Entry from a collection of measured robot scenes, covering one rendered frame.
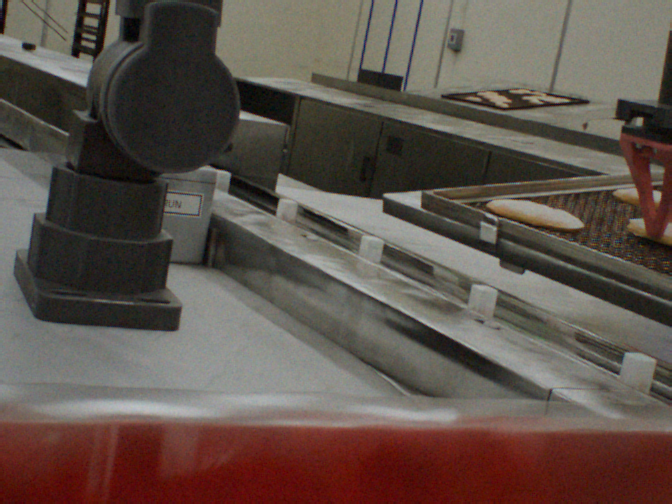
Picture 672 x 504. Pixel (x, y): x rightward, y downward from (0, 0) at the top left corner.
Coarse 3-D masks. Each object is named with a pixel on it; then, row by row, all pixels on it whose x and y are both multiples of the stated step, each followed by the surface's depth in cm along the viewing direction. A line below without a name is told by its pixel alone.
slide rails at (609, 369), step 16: (240, 192) 111; (272, 208) 103; (304, 224) 98; (336, 240) 92; (400, 272) 83; (432, 288) 79; (448, 288) 80; (464, 304) 76; (496, 320) 73; (512, 320) 74; (528, 336) 70; (544, 336) 70; (560, 352) 67; (576, 352) 68; (608, 368) 65
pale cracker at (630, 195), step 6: (618, 192) 101; (624, 192) 100; (630, 192) 99; (636, 192) 99; (654, 192) 99; (660, 192) 99; (618, 198) 100; (624, 198) 99; (630, 198) 99; (636, 198) 98; (654, 198) 97; (660, 198) 97; (636, 204) 98
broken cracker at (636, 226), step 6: (636, 222) 87; (642, 222) 87; (630, 228) 87; (636, 228) 86; (642, 228) 86; (666, 228) 85; (642, 234) 86; (666, 234) 84; (654, 240) 85; (660, 240) 84; (666, 240) 83
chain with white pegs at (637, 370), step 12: (216, 180) 107; (228, 180) 107; (288, 204) 95; (276, 216) 96; (288, 216) 95; (372, 240) 83; (360, 252) 84; (372, 252) 84; (480, 288) 72; (492, 288) 72; (480, 300) 72; (492, 300) 72; (480, 312) 72; (492, 312) 72; (624, 360) 61; (636, 360) 60; (648, 360) 60; (624, 372) 61; (636, 372) 60; (648, 372) 60; (636, 384) 60; (648, 384) 60
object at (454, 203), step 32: (448, 192) 96; (480, 192) 98; (512, 192) 100; (544, 192) 101; (576, 192) 102; (608, 192) 104; (480, 224) 88; (512, 224) 85; (608, 224) 91; (576, 256) 79; (608, 256) 76; (640, 256) 82; (640, 288) 74
